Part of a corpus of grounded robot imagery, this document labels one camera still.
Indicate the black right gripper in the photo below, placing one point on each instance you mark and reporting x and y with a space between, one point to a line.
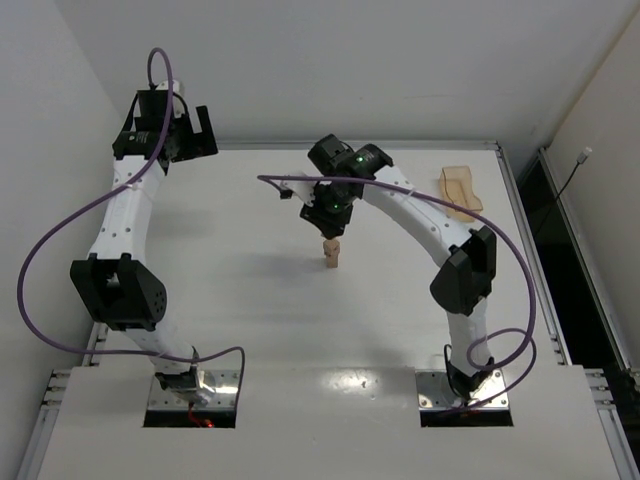
326 220

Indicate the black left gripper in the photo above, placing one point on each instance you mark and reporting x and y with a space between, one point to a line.
201 145

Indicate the wooden cube block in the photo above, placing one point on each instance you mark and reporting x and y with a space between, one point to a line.
331 247
332 262

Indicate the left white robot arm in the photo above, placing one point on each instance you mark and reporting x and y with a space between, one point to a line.
114 282

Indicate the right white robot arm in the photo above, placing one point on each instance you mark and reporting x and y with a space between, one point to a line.
465 257

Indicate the translucent orange plastic holder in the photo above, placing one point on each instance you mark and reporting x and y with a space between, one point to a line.
456 186

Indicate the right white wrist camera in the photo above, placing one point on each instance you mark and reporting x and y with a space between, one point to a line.
299 185

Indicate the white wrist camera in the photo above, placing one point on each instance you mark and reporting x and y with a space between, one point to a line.
177 89
299 185

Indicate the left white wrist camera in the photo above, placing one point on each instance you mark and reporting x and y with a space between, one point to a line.
177 89

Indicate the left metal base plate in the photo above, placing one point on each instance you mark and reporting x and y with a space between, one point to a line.
220 387

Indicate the metal base plate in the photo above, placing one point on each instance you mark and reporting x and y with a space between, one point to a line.
220 387
435 394

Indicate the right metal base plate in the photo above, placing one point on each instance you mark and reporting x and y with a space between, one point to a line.
435 394

